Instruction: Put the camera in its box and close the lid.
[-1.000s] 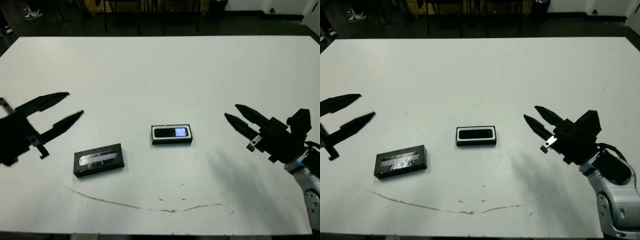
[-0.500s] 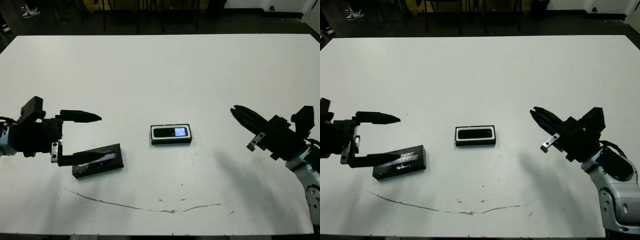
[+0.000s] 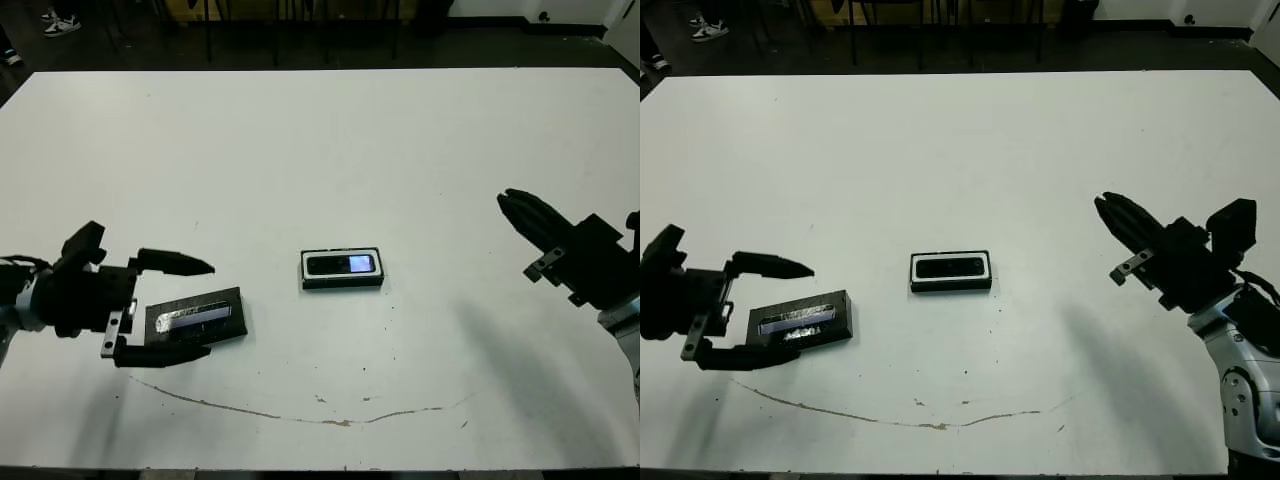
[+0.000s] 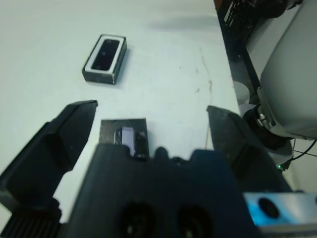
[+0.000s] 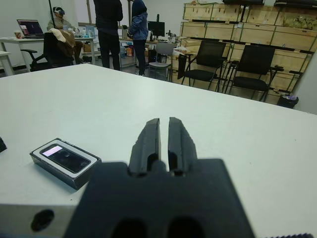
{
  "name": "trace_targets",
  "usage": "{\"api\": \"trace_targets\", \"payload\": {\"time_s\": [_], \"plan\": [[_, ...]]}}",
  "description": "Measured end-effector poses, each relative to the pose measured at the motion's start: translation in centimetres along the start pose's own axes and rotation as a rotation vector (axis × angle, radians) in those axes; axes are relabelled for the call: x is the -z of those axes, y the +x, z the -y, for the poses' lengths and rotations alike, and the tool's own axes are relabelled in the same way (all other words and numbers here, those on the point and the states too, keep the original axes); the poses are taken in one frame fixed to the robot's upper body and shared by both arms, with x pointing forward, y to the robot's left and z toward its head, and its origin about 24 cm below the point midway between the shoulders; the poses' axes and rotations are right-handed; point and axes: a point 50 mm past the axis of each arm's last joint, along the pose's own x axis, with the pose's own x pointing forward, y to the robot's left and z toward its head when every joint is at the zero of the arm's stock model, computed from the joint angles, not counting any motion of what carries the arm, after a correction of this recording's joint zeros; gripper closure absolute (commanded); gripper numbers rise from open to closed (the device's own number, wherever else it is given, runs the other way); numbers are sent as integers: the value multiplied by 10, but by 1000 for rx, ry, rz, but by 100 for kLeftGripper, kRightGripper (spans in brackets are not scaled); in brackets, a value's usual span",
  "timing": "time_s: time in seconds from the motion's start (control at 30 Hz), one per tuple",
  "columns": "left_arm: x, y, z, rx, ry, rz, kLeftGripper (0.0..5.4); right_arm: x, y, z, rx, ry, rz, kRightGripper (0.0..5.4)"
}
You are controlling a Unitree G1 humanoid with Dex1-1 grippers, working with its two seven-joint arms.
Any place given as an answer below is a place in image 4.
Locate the black box base white insert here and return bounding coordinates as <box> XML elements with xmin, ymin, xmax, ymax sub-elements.
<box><xmin>81</xmin><ymin>34</ymin><xmax>129</xmax><ymax>86</ymax></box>

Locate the black box lid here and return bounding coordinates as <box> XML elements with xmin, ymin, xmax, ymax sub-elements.
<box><xmin>99</xmin><ymin>118</ymin><xmax>151</xmax><ymax>159</ymax></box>

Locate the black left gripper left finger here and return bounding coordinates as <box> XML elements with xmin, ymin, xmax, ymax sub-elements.
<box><xmin>0</xmin><ymin>100</ymin><xmax>99</xmax><ymax>207</ymax></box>

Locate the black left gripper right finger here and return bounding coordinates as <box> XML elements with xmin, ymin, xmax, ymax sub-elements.
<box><xmin>206</xmin><ymin>105</ymin><xmax>293</xmax><ymax>194</ymax></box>

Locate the grey robot body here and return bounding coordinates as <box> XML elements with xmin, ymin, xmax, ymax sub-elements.
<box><xmin>214</xmin><ymin>0</ymin><xmax>317</xmax><ymax>172</ymax></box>

